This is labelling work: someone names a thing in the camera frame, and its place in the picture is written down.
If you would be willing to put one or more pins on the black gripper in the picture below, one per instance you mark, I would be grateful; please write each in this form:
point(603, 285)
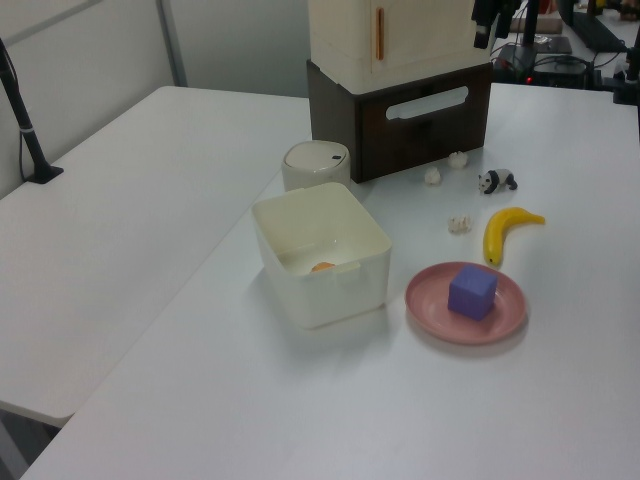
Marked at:
point(495, 6)

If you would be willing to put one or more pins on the purple cube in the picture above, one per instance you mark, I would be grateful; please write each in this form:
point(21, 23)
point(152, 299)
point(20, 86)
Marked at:
point(470, 295)

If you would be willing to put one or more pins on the pink plate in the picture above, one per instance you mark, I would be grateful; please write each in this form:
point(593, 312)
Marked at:
point(425, 305)

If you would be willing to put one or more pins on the black monitor stand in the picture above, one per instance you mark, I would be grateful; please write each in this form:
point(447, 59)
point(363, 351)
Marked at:
point(531, 30)

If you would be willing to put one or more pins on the black electronics box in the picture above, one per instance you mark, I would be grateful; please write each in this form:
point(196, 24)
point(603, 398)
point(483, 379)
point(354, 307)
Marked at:
point(560, 72)

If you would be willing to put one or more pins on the black laptop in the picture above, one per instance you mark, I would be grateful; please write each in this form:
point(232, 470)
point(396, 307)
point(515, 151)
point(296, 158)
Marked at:
point(595, 30)

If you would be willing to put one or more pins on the crumpled white paper ball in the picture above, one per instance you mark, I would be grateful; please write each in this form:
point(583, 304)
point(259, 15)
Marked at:
point(460, 224)
point(433, 176)
point(457, 160)

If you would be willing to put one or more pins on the panda figurine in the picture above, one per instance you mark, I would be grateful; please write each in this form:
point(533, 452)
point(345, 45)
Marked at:
point(497, 180)

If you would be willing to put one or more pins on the dark brown drawer cabinet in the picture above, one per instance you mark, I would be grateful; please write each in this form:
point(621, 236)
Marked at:
point(380, 145)

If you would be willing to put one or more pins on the yellow toy banana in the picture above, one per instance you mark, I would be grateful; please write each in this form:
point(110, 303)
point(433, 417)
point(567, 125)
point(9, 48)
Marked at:
point(495, 235)

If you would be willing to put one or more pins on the small cream lidded trash can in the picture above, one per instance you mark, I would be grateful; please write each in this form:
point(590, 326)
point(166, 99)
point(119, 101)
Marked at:
point(315, 162)

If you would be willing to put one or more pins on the toasted bread piece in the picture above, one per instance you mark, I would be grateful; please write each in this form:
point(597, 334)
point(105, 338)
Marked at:
point(322, 267)

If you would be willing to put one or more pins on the cream open plastic bin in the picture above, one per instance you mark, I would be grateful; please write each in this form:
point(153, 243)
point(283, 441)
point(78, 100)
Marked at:
point(330, 300)

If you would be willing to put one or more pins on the black clamp mount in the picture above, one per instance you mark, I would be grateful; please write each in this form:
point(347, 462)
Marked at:
point(627, 87)

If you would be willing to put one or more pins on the black camera stand pole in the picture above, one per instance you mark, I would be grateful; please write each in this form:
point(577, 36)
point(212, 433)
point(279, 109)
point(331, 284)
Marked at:
point(25, 125)

